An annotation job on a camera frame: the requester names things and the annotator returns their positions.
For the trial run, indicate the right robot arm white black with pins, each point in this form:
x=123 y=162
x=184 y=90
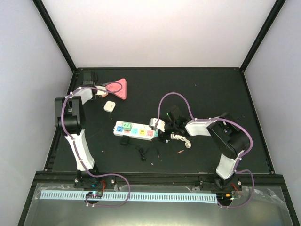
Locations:
x=232 y=140

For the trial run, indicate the green plug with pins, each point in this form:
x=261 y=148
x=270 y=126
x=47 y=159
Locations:
x=127 y=126

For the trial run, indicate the pink triangular socket adapter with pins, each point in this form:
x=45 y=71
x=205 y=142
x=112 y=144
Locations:
x=118 y=88

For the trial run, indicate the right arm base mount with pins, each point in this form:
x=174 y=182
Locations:
x=214 y=183

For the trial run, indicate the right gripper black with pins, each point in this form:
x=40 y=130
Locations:
x=162 y=136

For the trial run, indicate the light blue slotted cable duct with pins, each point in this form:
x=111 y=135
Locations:
x=131 y=196

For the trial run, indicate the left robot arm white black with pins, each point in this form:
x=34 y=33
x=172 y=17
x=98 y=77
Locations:
x=70 y=120

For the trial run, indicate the left controller board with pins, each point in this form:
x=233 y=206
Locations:
x=94 y=195

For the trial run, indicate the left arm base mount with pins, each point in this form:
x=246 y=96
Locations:
x=84 y=181

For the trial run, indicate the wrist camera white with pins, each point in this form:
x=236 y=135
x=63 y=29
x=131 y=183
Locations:
x=102 y=88
x=157 y=124

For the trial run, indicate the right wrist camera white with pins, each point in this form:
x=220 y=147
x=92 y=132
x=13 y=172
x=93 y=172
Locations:
x=157 y=124

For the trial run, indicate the white power strip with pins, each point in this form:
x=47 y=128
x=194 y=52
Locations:
x=138 y=131

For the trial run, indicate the white plug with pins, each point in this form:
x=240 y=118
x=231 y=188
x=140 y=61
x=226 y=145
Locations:
x=109 y=106

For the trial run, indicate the controller board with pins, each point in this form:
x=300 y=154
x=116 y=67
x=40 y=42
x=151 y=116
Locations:
x=94 y=195
x=225 y=197

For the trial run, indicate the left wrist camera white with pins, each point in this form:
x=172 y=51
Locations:
x=102 y=88

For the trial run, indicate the small black adapter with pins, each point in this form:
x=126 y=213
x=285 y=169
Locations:
x=125 y=140

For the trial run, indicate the right controller board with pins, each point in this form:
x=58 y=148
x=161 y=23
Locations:
x=225 y=197

